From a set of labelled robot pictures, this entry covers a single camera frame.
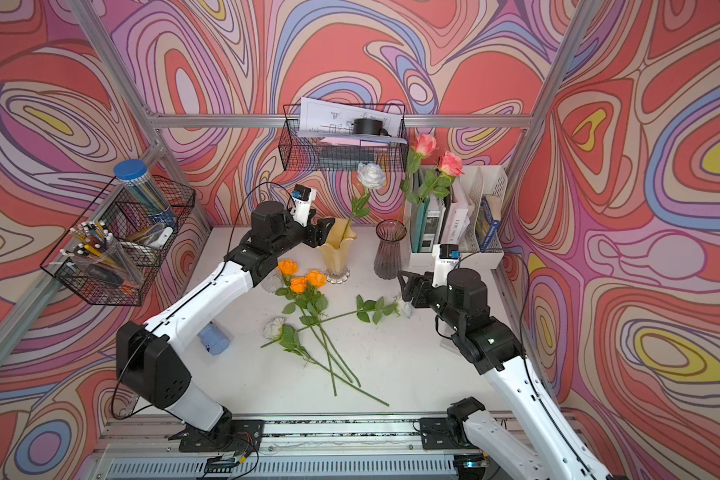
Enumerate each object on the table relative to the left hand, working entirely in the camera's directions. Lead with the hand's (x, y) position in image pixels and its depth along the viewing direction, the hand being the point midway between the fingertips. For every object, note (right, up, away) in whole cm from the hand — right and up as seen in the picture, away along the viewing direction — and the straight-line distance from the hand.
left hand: (326, 214), depth 78 cm
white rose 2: (+12, -28, +17) cm, 35 cm away
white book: (+39, -1, +16) cm, 42 cm away
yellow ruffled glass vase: (+2, -9, +9) cm, 13 cm away
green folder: (+27, -1, +13) cm, 30 cm away
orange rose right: (-6, -19, +21) cm, 29 cm away
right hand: (+22, -17, -7) cm, 28 cm away
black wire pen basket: (-45, -8, -4) cm, 45 cm away
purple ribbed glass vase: (+19, -10, +30) cm, 36 cm away
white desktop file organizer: (+50, +11, +23) cm, 56 cm away
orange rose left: (-12, -21, +21) cm, 32 cm away
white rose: (-16, -32, +9) cm, 37 cm away
